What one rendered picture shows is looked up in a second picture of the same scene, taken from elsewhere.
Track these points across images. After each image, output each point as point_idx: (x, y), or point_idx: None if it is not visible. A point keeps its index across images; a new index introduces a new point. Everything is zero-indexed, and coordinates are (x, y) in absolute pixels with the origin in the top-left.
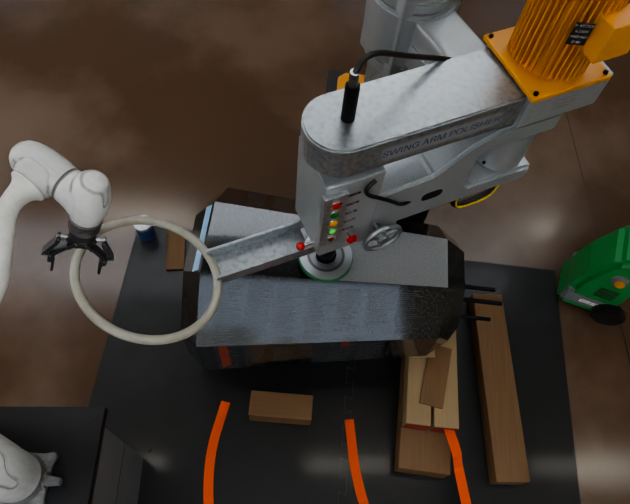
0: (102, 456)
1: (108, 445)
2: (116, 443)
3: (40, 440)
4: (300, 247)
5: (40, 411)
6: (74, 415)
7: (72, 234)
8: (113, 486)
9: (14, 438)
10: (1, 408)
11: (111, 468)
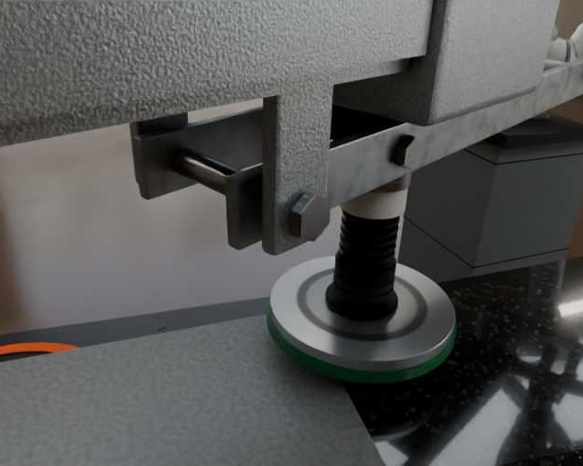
0: (468, 170)
1: (476, 192)
2: (475, 227)
3: (531, 122)
4: None
5: (564, 131)
6: (527, 131)
7: None
8: (441, 223)
9: (555, 122)
10: None
11: (455, 211)
